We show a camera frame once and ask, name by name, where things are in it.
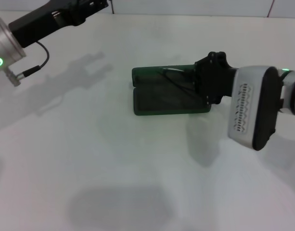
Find green glasses case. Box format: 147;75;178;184
131;64;212;116

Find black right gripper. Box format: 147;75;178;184
192;51;239;105

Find black glasses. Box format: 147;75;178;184
158;67;197;97

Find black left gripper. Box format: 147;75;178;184
9;0;109;48

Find black cable with silver plug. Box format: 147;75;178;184
10;40;50;87

